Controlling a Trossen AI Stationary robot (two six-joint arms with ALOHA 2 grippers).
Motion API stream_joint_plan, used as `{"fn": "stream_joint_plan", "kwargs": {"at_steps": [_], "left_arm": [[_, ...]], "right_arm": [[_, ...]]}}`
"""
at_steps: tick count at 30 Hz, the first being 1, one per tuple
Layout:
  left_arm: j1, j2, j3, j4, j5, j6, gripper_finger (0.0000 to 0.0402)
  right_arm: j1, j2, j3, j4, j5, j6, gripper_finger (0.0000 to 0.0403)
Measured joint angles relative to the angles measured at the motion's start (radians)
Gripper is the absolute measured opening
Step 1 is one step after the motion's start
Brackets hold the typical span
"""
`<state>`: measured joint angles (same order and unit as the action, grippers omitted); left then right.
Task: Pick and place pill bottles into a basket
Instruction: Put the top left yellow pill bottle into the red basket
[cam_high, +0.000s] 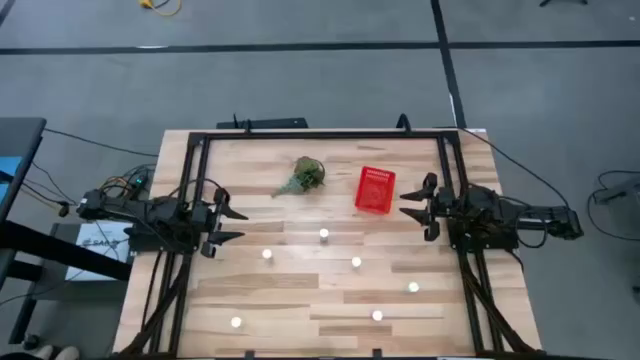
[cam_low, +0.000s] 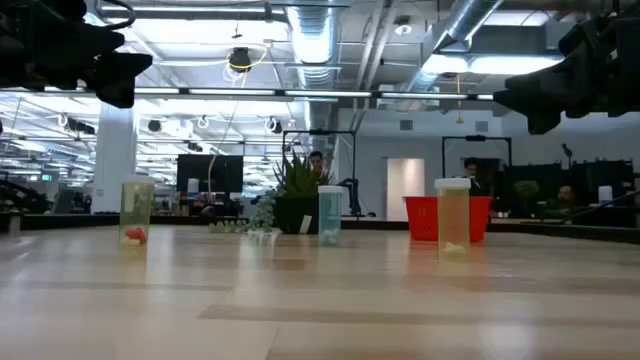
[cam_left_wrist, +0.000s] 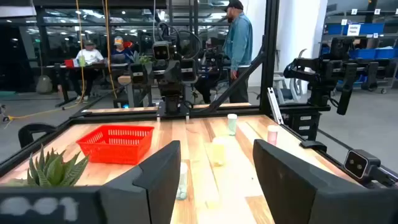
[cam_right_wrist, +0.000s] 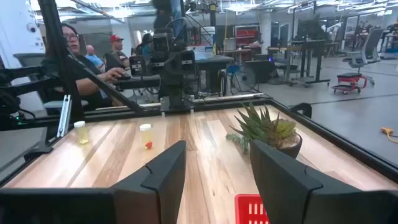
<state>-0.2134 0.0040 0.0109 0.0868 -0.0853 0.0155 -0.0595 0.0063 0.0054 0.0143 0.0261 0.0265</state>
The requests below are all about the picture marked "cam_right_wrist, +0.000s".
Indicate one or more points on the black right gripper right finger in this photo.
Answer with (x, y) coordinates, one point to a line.
(280, 186)

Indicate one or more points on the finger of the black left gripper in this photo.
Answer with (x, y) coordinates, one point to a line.
(187, 68)
(136, 71)

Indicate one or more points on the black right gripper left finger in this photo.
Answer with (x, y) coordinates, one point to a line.
(161, 186)

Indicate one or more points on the red plastic basket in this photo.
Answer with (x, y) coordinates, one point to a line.
(248, 210)

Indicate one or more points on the translucent yellow pill bottle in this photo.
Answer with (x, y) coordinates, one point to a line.
(81, 133)

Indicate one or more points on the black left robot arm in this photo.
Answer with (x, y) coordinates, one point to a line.
(174, 88)

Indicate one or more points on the white cardboard box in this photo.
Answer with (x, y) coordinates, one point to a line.
(200, 52)

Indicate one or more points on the person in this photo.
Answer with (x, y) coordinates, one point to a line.
(116, 46)
(91, 55)
(145, 46)
(73, 42)

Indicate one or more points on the black table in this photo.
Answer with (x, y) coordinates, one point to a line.
(214, 62)

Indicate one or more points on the white bucket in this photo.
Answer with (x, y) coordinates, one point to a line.
(207, 35)

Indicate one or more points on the potted succulent plant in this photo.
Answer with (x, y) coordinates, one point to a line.
(264, 130)

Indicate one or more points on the black floor fan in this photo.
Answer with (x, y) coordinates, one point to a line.
(247, 77)

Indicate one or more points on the red storage shelf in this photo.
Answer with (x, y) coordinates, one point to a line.
(247, 35)

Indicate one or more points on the black standing desk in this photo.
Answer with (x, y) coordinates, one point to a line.
(311, 43)

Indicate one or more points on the red rolling stool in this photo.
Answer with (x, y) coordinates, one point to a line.
(349, 81)

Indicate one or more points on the black power supply green light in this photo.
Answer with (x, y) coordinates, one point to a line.
(18, 119)

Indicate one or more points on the grey office chair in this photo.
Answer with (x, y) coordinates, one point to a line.
(370, 46)

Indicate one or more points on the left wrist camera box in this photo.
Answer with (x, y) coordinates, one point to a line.
(161, 43)

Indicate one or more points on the black aluminium table frame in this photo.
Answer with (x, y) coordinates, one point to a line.
(217, 105)

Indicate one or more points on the silver aluminium bracket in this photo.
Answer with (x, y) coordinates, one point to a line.
(64, 115)

